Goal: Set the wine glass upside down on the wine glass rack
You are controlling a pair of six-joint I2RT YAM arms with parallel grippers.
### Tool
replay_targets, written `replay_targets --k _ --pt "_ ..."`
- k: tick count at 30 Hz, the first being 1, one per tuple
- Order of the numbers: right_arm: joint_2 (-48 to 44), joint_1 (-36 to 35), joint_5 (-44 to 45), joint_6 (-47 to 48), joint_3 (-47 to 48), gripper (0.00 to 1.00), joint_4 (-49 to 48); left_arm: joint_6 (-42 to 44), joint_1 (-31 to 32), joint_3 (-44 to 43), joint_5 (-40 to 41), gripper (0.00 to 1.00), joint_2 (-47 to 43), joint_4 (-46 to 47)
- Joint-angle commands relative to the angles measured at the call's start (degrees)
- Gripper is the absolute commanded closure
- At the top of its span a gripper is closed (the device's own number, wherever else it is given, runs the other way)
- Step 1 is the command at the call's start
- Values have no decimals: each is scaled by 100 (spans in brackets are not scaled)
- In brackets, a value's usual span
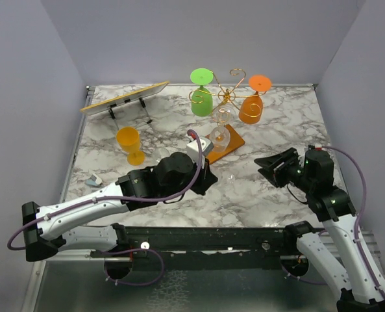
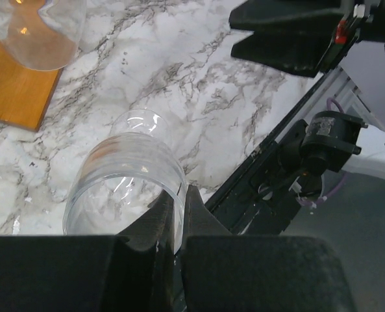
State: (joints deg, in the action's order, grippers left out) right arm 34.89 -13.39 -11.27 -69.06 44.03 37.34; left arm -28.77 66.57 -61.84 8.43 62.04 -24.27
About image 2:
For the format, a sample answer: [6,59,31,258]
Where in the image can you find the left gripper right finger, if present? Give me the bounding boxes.
[180,185,356,311]

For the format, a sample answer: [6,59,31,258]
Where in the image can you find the gold wire wine glass rack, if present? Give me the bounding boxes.
[0,46,62,131]

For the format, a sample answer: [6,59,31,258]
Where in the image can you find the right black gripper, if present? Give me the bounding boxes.
[229,1,379,77]

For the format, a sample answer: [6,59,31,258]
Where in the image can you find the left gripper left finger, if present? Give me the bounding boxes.
[0,192,174,311]

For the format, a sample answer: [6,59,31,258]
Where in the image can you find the black metal base rail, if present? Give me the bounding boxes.
[206,70,348,235]

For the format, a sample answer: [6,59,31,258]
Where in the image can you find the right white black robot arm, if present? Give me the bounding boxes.
[229,1,385,182]

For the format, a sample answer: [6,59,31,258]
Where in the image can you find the clear wine glass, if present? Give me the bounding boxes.
[0,1,87,71]
[62,109,187,251]

